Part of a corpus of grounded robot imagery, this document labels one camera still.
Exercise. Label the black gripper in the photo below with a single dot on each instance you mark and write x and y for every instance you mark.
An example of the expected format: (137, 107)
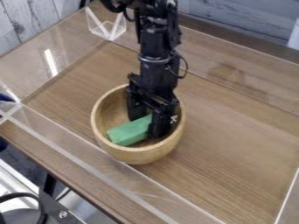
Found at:
(149, 91)

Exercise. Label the green rectangular block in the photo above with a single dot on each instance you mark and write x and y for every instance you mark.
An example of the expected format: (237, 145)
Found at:
(129, 132)

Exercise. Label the brown wooden bowl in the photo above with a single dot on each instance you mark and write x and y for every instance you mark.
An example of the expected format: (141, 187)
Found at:
(109, 114)

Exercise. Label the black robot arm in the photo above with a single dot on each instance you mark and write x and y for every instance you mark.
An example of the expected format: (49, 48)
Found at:
(156, 26)

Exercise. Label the black table leg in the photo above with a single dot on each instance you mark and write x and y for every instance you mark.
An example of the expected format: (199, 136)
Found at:
(49, 185)

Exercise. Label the blue object at edge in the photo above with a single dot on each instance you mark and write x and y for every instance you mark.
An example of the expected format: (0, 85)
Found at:
(5, 98)

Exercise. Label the clear acrylic back wall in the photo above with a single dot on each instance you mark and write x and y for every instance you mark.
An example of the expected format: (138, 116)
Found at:
(256, 67)

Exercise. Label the clear acrylic wall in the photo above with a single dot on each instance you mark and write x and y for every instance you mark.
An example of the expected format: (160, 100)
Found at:
(45, 55)
(256, 67)
(114, 187)

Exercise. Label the clear acrylic corner bracket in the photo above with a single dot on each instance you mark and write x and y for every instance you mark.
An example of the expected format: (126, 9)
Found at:
(105, 29)

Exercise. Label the clear acrylic front wall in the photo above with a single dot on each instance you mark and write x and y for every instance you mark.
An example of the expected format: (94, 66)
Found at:
(114, 187)

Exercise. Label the clear acrylic left wall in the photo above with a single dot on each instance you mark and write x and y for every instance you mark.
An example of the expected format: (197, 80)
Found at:
(45, 55)

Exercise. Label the metal bracket with screw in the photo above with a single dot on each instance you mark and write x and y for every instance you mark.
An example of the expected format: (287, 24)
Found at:
(56, 214)

